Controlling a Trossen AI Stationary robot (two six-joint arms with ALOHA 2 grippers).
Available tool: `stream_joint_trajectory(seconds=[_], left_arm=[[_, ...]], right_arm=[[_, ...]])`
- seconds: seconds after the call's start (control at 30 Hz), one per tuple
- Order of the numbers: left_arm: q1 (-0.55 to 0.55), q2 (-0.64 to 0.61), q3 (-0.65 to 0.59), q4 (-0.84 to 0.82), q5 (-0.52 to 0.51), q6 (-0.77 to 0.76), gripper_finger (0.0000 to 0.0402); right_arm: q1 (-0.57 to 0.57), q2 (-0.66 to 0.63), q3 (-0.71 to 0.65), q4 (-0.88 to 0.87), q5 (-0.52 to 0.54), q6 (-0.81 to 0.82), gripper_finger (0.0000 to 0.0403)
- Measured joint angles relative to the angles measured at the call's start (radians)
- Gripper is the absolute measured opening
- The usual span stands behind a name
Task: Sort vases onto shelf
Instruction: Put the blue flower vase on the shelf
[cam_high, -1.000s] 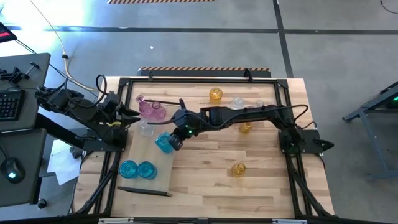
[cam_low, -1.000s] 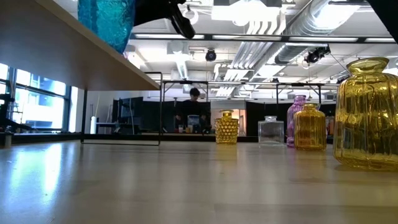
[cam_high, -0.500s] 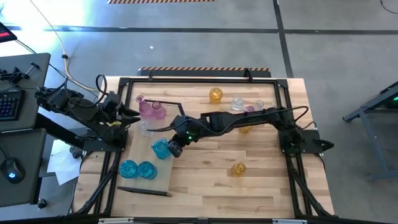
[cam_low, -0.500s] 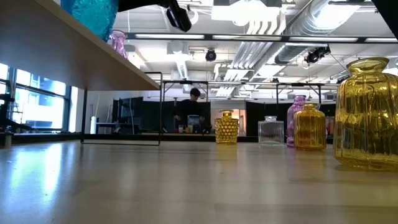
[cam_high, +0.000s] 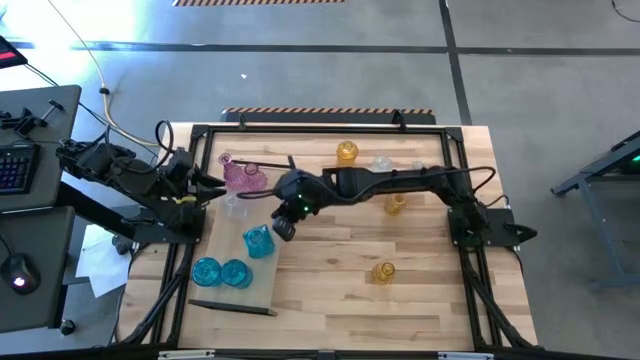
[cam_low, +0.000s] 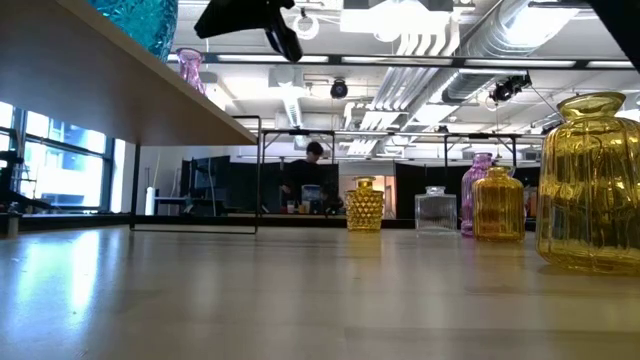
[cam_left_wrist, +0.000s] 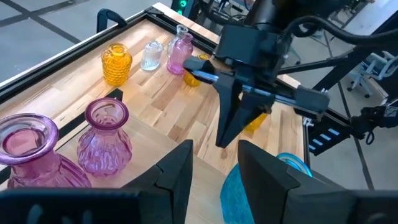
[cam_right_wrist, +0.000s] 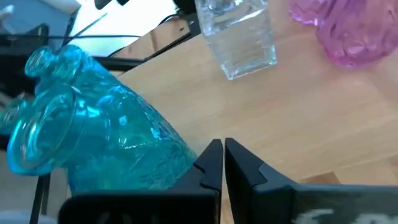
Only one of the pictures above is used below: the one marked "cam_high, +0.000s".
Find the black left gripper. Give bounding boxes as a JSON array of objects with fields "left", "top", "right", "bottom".
[{"left": 166, "top": 167, "right": 228, "bottom": 207}]

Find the pink flared diamond-cut vase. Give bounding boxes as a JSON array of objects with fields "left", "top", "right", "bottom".
[{"left": 218, "top": 152, "right": 247, "bottom": 191}]

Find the clear patterned glass vase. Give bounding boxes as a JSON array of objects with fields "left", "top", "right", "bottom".
[{"left": 222, "top": 192, "right": 249, "bottom": 221}]

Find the pink wavy-ribbed glass vase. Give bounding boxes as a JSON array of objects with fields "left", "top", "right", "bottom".
[{"left": 242, "top": 162, "right": 269, "bottom": 192}]

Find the teal urn-shaped glass vase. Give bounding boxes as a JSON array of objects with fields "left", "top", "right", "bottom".
[{"left": 242, "top": 224, "right": 277, "bottom": 260}]

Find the teal medallion-embossed glass jar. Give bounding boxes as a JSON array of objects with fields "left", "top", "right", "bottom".
[{"left": 191, "top": 256, "right": 224, "bottom": 288}]

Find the teal textured glass bottle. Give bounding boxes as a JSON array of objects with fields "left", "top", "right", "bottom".
[{"left": 220, "top": 258, "right": 254, "bottom": 290}]

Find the yellow large fluted vase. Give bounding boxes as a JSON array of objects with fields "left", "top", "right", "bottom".
[{"left": 370, "top": 260, "right": 396, "bottom": 287}]

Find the wooden shelf board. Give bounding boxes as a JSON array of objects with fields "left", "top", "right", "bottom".
[{"left": 191, "top": 149, "right": 290, "bottom": 312}]

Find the yellow honeycomb glass vase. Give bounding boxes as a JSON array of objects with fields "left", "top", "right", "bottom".
[{"left": 335, "top": 140, "right": 360, "bottom": 169}]

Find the hazard-striped black floor plate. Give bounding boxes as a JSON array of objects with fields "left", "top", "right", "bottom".
[
  {"left": 220, "top": 106, "right": 437, "bottom": 126},
  {"left": 172, "top": 0, "right": 347, "bottom": 8}
]

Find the yellow ribbed glass bottle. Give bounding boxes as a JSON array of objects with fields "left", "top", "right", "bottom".
[{"left": 383, "top": 193, "right": 408, "bottom": 217}]

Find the white paper sheet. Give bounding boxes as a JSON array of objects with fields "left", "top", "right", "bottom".
[{"left": 74, "top": 223, "right": 134, "bottom": 300}]

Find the black desk panel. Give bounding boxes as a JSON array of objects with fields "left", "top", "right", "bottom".
[
  {"left": 0, "top": 84, "right": 83, "bottom": 211},
  {"left": 0, "top": 205, "right": 76, "bottom": 335}
]

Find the black keyboard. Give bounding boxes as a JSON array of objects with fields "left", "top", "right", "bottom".
[{"left": 0, "top": 143, "right": 42, "bottom": 196}]

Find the black desk clamp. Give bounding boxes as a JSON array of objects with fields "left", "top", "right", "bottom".
[{"left": 0, "top": 98, "right": 67, "bottom": 137}]

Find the black computer mouse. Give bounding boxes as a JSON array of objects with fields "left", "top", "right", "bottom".
[{"left": 0, "top": 253, "right": 41, "bottom": 296}]

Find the red-lit black device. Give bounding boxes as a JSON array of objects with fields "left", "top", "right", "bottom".
[{"left": 0, "top": 34, "right": 30, "bottom": 70}]

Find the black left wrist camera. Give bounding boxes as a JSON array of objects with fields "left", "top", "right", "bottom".
[{"left": 165, "top": 148, "right": 195, "bottom": 174}]

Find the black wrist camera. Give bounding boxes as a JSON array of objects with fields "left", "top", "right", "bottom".
[
  {"left": 270, "top": 215, "right": 298, "bottom": 243},
  {"left": 165, "top": 148, "right": 195, "bottom": 174}
]

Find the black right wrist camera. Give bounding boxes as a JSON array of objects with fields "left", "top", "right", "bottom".
[{"left": 270, "top": 215, "right": 298, "bottom": 243}]

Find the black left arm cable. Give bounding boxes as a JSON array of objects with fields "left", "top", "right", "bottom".
[{"left": 154, "top": 118, "right": 176, "bottom": 166}]

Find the black aluminium rig frame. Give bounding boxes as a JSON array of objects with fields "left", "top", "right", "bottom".
[{"left": 114, "top": 122, "right": 539, "bottom": 360}]

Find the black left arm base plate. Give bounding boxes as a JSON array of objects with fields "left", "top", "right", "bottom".
[{"left": 133, "top": 207, "right": 206, "bottom": 246}]

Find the beige floor cable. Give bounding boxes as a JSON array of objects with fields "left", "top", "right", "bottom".
[{"left": 47, "top": 0, "right": 161, "bottom": 149}]

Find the silver bracket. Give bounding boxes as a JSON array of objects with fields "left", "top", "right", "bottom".
[
  {"left": 158, "top": 349, "right": 216, "bottom": 360},
  {"left": 437, "top": 351, "right": 495, "bottom": 360}
]

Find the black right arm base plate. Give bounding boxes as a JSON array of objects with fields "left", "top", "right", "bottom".
[{"left": 447, "top": 207, "right": 539, "bottom": 250}]

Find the grey metal cart frame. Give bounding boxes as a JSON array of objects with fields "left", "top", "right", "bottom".
[{"left": 549, "top": 128, "right": 640, "bottom": 294}]

